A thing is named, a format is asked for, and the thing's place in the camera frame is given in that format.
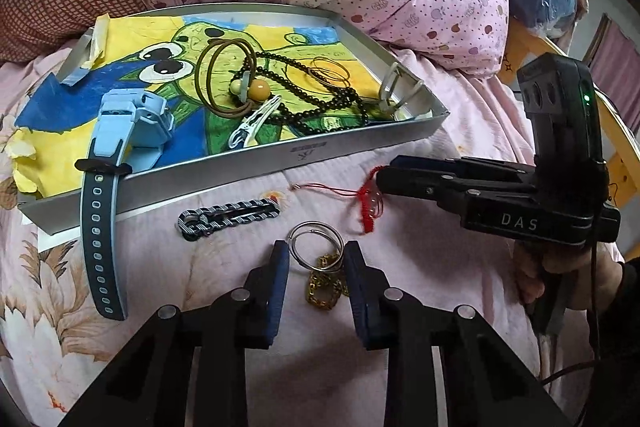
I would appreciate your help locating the beige hair claw clip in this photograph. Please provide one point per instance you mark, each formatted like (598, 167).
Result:
(397, 88)

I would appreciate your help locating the frog drawing paper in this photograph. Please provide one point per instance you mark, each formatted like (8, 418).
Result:
(323, 86)

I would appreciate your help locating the pink floral bed sheet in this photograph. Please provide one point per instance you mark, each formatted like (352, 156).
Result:
(190, 366)

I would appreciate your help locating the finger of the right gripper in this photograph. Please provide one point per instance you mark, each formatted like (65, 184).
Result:
(419, 184)
(466, 167)

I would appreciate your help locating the person's right hand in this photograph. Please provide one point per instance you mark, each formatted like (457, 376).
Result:
(592, 280)

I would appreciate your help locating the grey shallow tray box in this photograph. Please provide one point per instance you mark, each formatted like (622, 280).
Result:
(418, 119)

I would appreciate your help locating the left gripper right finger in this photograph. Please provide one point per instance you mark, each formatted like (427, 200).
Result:
(444, 367)

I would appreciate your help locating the silver metal hair clip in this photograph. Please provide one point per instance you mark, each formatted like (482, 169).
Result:
(246, 134)

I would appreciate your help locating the light blue wrist watch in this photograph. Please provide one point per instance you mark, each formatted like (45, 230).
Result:
(131, 130)

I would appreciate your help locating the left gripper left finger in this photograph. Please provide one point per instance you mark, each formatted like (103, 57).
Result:
(188, 367)

